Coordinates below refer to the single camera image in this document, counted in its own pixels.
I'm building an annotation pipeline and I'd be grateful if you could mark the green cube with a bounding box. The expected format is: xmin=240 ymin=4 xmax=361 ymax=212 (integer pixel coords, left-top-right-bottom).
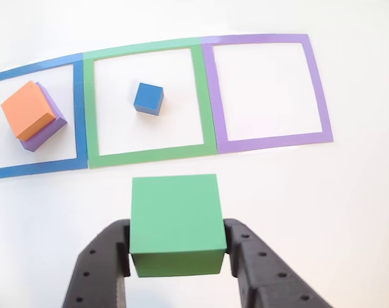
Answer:
xmin=129 ymin=173 xmax=228 ymax=278

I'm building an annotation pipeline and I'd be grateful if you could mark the purple block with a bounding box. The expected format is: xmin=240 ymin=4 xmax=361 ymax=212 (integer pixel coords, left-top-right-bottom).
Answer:
xmin=21 ymin=81 xmax=69 ymax=152

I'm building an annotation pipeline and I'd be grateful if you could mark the orange block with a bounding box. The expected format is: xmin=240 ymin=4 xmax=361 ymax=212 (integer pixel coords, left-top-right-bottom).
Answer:
xmin=1 ymin=80 xmax=56 ymax=142

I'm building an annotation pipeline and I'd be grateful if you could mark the small blue cube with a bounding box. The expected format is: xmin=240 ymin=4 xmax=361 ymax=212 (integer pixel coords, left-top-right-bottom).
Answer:
xmin=133 ymin=82 xmax=165 ymax=116

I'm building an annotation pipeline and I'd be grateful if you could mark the green square frame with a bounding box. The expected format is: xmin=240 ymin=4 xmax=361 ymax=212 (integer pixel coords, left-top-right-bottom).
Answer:
xmin=82 ymin=37 xmax=219 ymax=170

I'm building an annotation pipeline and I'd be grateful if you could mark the blue square frame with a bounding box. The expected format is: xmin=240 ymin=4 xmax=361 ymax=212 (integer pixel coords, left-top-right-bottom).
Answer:
xmin=0 ymin=53 xmax=88 ymax=180

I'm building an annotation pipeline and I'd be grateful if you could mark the purple square frame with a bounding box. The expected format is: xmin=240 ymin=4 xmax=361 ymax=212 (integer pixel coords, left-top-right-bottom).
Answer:
xmin=200 ymin=33 xmax=335 ymax=155

